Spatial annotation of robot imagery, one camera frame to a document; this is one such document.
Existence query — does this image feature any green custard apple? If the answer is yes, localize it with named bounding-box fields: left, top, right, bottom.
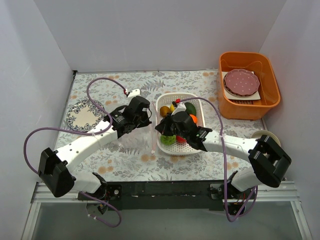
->
left=160, top=135, right=176, bottom=146

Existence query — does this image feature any red apple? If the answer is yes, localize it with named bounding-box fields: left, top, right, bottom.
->
left=176, top=135, right=187, bottom=143

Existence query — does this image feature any orange fruit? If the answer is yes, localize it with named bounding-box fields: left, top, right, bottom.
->
left=189, top=114, right=198, bottom=125

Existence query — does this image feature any green avocado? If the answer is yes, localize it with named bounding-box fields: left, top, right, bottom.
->
left=184, top=102, right=197, bottom=116

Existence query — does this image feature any clear zip top bag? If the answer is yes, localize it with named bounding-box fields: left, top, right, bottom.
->
left=102, top=102, right=157, bottom=155

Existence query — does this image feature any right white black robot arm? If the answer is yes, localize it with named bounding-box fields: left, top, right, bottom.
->
left=155, top=111, right=292, bottom=199

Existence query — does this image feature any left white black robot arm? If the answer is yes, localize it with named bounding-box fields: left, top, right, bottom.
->
left=38, top=96, right=151, bottom=200

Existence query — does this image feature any brown kiwi fruit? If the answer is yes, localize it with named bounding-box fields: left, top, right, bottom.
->
left=159, top=105, right=172, bottom=118

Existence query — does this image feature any yellow fruit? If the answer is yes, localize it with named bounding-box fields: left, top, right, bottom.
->
left=169, top=103, right=177, bottom=113

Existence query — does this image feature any white perforated plastic basket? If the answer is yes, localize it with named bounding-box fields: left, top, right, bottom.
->
left=155, top=92, right=206, bottom=156

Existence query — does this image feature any floral tablecloth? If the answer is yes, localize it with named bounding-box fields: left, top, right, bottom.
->
left=67, top=69, right=264, bottom=182

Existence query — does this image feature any blue floral plate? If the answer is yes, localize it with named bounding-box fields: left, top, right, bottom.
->
left=65, top=99, right=106, bottom=133

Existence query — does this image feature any pink polka dot plate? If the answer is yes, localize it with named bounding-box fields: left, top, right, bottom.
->
left=223, top=69, right=260, bottom=97

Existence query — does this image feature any beige ceramic bowl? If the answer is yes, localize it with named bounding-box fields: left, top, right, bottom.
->
left=250, top=130, right=281, bottom=146

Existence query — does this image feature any white square plate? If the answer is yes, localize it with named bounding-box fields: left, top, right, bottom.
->
left=222, top=71, right=261, bottom=101

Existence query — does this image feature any orange plastic tub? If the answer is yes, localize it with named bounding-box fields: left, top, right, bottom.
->
left=217, top=51, right=281, bottom=120

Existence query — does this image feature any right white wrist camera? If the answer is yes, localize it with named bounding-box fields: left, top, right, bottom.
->
left=171, top=98, right=187, bottom=115

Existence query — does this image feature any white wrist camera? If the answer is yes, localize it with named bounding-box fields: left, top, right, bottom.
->
left=171, top=98, right=187, bottom=115
left=124, top=88, right=141, bottom=99

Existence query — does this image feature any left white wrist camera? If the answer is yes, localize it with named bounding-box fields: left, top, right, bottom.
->
left=124, top=88, right=141, bottom=99

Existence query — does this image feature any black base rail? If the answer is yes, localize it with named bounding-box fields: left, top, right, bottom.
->
left=77, top=180, right=257, bottom=211

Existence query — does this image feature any aluminium frame rail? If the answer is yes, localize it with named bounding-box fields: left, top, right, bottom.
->
left=29, top=180, right=312, bottom=240

